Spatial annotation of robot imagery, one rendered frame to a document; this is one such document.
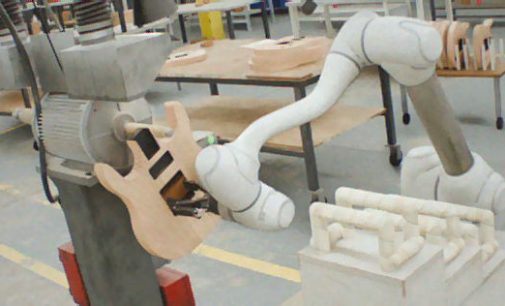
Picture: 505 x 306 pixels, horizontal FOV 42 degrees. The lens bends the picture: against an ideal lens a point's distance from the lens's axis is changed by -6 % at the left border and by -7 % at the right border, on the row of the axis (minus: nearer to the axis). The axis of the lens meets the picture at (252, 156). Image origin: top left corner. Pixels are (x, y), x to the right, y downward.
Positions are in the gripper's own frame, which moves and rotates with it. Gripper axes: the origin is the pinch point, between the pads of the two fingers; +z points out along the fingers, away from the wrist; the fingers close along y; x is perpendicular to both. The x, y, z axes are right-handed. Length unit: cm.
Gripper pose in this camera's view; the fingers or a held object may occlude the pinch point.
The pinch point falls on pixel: (178, 193)
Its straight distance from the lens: 203.8
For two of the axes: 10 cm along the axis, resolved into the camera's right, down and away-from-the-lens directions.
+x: -3.8, -7.8, -5.0
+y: 5.8, -6.3, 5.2
